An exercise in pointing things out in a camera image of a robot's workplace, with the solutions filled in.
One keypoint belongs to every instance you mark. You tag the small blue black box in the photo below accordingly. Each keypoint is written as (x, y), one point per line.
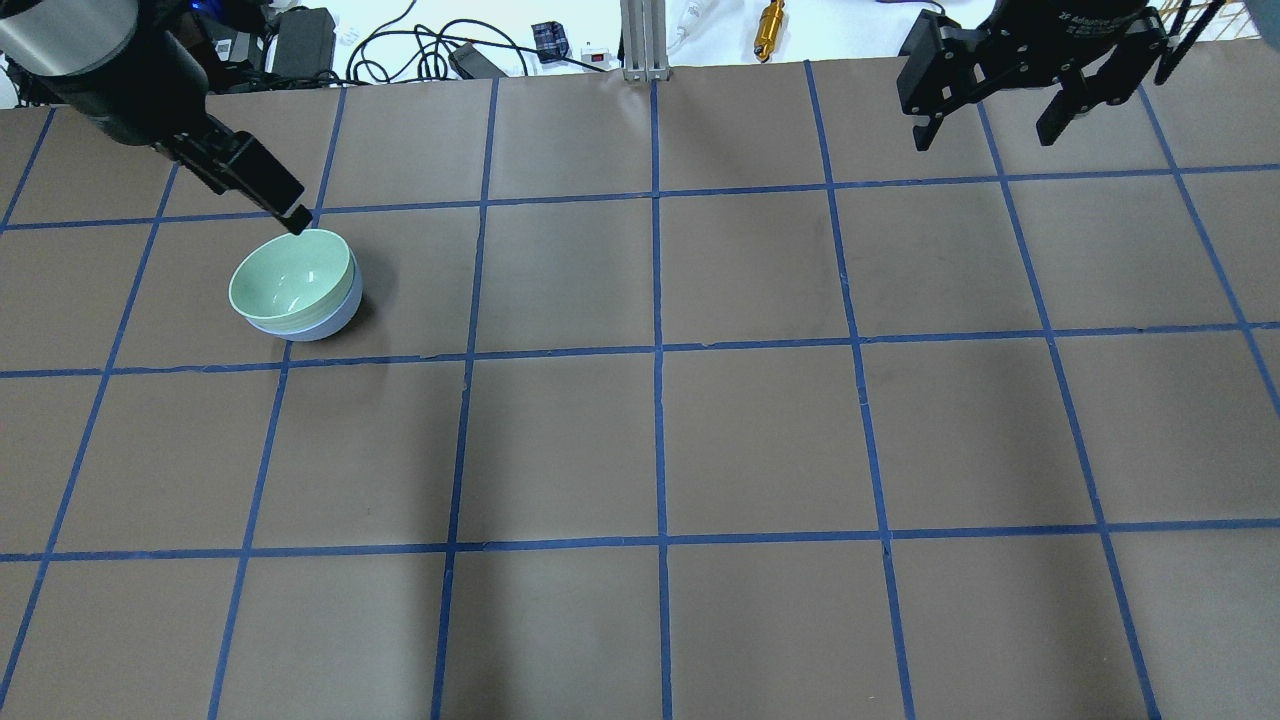
(550, 42)

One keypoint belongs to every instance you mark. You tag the aluminium frame post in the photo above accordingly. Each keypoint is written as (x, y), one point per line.
(644, 56)

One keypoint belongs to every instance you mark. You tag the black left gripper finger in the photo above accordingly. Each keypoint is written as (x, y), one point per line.
(297, 219)

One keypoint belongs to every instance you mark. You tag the gold wire rack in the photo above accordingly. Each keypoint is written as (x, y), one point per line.
(1190, 22)

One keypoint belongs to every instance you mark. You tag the gold cylindrical tool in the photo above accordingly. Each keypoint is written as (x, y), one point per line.
(769, 31)

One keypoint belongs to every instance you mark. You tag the blue bowl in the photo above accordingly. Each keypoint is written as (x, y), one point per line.
(320, 322)

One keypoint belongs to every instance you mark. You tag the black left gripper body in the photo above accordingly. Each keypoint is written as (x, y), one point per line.
(128, 108)

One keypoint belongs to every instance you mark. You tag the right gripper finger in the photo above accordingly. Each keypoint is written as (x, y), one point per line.
(1068, 104)
(925, 129)

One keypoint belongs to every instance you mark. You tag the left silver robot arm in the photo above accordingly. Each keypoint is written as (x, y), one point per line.
(31, 30)

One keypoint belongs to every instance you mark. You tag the black power supply box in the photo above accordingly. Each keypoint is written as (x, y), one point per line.
(303, 42)

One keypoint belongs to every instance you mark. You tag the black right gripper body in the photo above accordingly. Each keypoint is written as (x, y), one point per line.
(1085, 22)

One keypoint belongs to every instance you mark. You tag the white red switch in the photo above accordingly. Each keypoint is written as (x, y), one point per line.
(596, 56)

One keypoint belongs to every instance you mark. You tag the green bowl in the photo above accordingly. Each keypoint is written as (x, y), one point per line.
(294, 281)

